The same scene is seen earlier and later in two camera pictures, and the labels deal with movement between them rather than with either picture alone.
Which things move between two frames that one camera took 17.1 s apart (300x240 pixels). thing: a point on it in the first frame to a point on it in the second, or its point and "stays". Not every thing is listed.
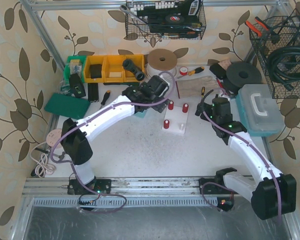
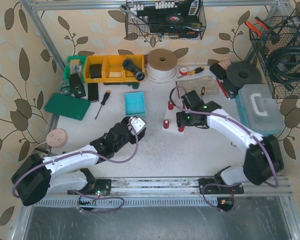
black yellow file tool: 203,91 stays
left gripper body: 161,105 to 131,130
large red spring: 171,105 stays
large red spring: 166,124 stays
